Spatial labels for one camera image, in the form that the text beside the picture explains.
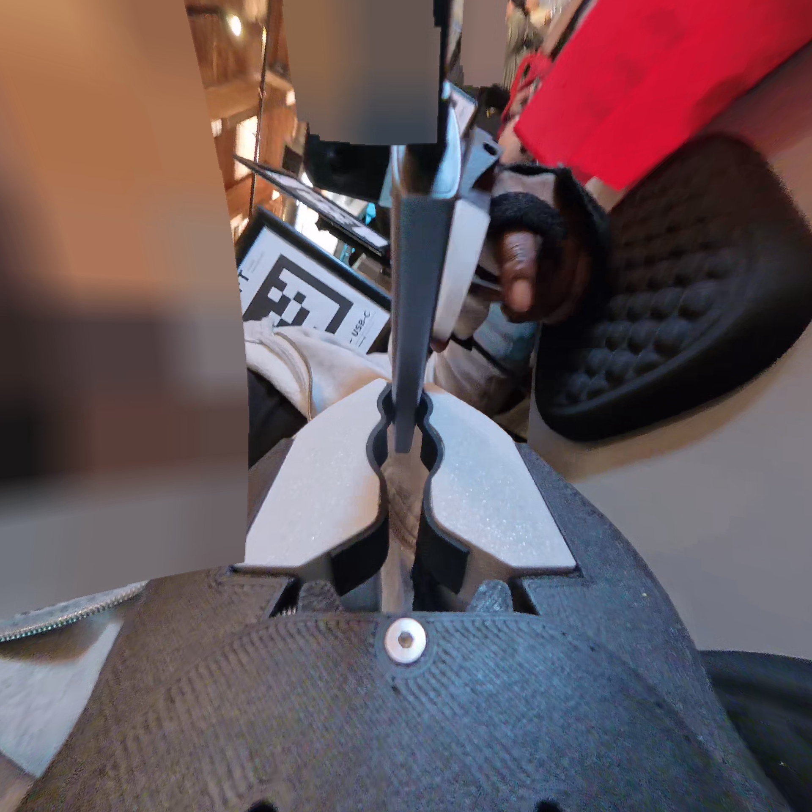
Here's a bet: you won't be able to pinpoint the white printed marker card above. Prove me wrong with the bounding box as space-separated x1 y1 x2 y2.
236 208 392 354

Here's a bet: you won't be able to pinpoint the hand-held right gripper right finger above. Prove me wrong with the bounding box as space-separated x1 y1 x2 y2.
412 390 578 596

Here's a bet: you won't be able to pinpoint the grey zippered bag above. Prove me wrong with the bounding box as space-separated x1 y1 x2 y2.
0 580 150 778

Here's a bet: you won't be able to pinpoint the person's pale sweatshirt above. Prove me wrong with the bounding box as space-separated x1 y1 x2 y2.
244 316 397 421

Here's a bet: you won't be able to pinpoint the black dimpled pad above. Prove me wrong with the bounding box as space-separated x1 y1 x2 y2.
532 132 812 443

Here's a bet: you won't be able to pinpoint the person's left hand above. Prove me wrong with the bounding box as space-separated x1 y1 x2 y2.
488 166 592 324

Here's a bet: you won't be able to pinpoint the pale crumpled cloth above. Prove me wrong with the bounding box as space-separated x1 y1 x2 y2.
436 297 535 440

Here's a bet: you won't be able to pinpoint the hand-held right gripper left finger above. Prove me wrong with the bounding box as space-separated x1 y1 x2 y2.
243 379 397 597

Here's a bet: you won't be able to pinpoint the red plastic case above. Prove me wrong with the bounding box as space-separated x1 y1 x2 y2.
500 0 812 192

